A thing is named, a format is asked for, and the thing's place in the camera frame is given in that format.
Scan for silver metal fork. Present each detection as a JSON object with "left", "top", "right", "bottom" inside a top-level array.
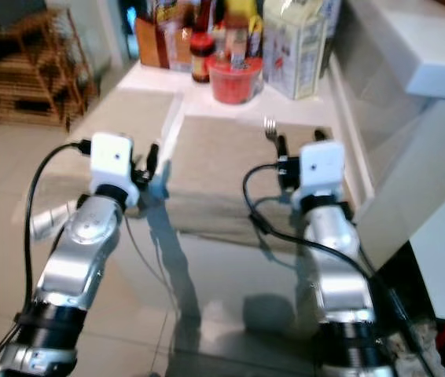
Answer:
[{"left": 262, "top": 116, "right": 283, "bottom": 147}]

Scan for beige woven placemat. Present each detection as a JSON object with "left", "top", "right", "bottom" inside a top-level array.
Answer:
[
  {"left": 164, "top": 116, "right": 354, "bottom": 249},
  {"left": 30, "top": 90, "right": 180, "bottom": 213}
]

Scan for red plastic tub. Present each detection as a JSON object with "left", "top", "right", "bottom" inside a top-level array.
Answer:
[{"left": 207, "top": 55, "right": 263, "bottom": 106}]

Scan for white cream cracker box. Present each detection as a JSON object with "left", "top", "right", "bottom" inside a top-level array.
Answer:
[{"left": 262, "top": 0, "right": 330, "bottom": 101}]

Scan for white rolled paper towel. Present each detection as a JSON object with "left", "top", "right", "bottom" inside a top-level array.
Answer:
[{"left": 30, "top": 200, "right": 90, "bottom": 241}]

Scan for dark jar with red lid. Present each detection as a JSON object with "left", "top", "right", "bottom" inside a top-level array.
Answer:
[{"left": 189, "top": 31, "right": 216, "bottom": 84}]

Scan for brown cardboard food box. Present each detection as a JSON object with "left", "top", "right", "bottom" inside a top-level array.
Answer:
[{"left": 136, "top": 16, "right": 193, "bottom": 72}]

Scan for brown capped sauce bottle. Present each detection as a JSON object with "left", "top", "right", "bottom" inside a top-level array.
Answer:
[{"left": 223, "top": 12, "right": 250, "bottom": 64}]

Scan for yellow snack packet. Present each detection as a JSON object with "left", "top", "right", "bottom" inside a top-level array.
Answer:
[{"left": 226, "top": 0, "right": 263, "bottom": 36}]

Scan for wooden slatted shelf rack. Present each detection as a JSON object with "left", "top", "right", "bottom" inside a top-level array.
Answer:
[{"left": 0, "top": 12, "right": 90, "bottom": 131}]

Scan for white low cabinet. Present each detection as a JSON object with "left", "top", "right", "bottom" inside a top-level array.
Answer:
[{"left": 407, "top": 173, "right": 445, "bottom": 324}]

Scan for black appliance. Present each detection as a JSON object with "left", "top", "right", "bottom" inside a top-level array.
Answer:
[{"left": 0, "top": 0, "right": 47, "bottom": 33}]

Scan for pile of white clothes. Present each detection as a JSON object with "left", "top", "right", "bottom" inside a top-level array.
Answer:
[{"left": 395, "top": 318, "right": 445, "bottom": 377}]

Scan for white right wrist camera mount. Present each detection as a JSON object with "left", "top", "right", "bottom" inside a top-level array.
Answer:
[{"left": 290, "top": 139, "right": 346, "bottom": 210}]

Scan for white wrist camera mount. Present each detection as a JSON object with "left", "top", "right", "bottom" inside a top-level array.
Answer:
[
  {"left": 90, "top": 133, "right": 139, "bottom": 207},
  {"left": 290, "top": 139, "right": 346, "bottom": 210}
]

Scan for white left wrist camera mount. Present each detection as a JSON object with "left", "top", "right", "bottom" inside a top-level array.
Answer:
[{"left": 90, "top": 133, "right": 139, "bottom": 207}]

